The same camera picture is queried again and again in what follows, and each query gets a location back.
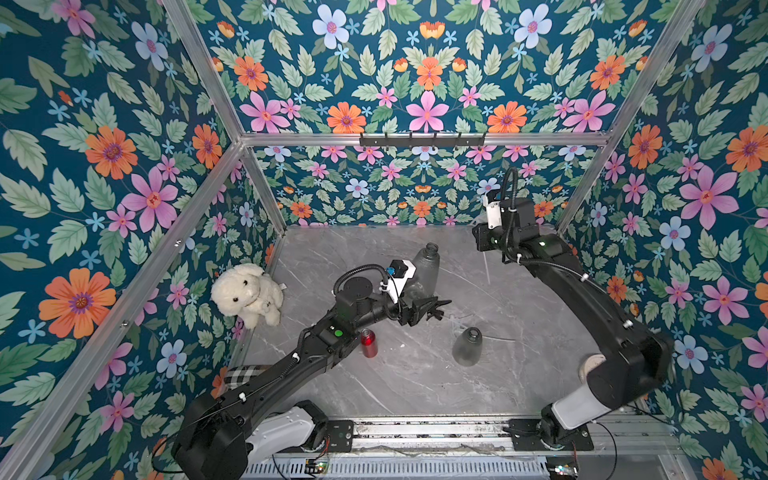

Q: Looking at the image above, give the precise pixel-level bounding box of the grey translucent spray bottle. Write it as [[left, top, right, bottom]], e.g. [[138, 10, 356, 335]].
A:
[[402, 242, 440, 307]]

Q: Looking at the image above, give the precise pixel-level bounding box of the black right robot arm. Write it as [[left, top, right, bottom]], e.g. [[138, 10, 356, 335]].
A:
[[472, 167, 673, 449]]

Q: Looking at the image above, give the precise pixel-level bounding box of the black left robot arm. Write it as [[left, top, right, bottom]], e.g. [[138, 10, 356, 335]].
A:
[[170, 260, 445, 479]]

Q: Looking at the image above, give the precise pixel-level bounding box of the white plush teddy bear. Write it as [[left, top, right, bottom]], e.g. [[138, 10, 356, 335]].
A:
[[211, 263, 284, 330]]

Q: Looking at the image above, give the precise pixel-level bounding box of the plaid fabric cloth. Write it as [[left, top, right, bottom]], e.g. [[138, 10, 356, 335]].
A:
[[223, 365, 270, 391]]

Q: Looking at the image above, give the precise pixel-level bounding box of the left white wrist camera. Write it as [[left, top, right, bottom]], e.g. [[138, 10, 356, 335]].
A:
[[383, 259, 416, 304]]

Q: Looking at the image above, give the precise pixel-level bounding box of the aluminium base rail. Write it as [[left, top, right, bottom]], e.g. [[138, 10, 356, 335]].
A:
[[245, 414, 683, 464]]

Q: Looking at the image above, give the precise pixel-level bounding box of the black hook rail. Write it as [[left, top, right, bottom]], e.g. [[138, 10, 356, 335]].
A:
[[358, 132, 486, 149]]

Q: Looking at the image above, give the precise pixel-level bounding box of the round beige wall clock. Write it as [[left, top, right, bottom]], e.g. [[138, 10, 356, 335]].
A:
[[578, 353, 606, 384]]

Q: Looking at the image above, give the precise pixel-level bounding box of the aluminium frame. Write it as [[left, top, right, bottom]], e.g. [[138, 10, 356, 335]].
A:
[[1, 1, 675, 479]]

